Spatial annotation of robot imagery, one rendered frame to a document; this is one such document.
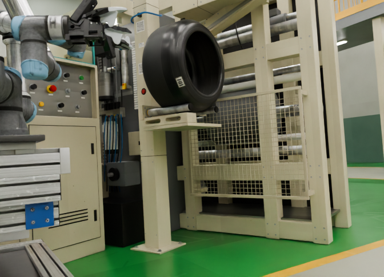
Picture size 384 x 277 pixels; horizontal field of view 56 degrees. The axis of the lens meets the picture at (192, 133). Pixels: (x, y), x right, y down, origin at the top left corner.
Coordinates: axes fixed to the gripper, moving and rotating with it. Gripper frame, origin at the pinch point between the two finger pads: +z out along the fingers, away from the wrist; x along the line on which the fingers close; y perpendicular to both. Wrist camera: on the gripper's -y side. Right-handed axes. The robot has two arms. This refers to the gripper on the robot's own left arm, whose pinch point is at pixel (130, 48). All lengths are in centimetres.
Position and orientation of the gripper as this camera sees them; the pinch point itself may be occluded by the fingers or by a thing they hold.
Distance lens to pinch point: 198.8
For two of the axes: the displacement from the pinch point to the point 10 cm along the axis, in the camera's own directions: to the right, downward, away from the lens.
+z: 6.0, 1.3, 7.9
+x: -8.0, 0.8, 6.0
